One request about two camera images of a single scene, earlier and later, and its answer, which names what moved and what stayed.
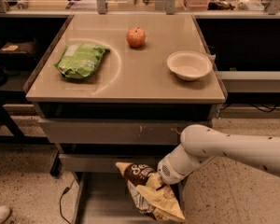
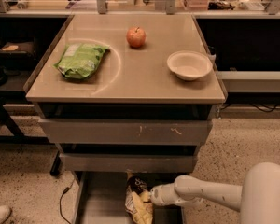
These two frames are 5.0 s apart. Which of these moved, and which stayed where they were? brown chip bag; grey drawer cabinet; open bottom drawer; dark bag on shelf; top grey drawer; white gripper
Moved: brown chip bag; white gripper
Stayed: top grey drawer; open bottom drawer; grey drawer cabinet; dark bag on shelf
